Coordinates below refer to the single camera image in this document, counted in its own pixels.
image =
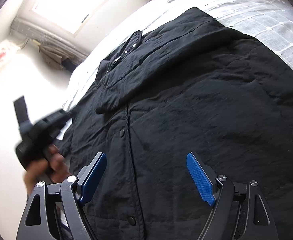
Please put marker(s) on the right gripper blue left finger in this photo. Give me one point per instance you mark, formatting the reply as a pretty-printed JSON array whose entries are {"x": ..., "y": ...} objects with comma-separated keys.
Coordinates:
[{"x": 89, "y": 178}]

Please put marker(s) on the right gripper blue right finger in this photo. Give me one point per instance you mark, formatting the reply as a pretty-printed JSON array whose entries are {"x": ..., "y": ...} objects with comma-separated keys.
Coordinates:
[{"x": 203, "y": 177}]

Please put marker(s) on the black quilted jacket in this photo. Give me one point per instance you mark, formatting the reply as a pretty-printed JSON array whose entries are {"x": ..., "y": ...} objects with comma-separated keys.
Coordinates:
[{"x": 191, "y": 85}]

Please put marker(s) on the person's left hand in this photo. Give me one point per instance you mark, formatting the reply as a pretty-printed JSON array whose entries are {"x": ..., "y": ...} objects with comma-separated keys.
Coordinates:
[{"x": 40, "y": 167}]

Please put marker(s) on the brown clutter under window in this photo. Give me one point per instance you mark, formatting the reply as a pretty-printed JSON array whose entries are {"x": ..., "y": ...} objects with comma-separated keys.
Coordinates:
[{"x": 57, "y": 58}]

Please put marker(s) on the white box with red print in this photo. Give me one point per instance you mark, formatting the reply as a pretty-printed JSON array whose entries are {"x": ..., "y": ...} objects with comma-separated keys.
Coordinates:
[{"x": 7, "y": 50}]

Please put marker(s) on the grey patterned curtain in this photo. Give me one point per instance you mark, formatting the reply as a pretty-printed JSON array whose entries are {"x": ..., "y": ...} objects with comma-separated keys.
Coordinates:
[{"x": 42, "y": 37}]

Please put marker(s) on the bright window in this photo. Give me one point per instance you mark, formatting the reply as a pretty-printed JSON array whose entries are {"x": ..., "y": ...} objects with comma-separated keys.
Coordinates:
[{"x": 71, "y": 15}]

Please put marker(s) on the white grid-pattern bedspread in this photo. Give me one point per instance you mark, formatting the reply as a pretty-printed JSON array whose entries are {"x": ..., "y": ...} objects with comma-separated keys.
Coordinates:
[{"x": 270, "y": 21}]

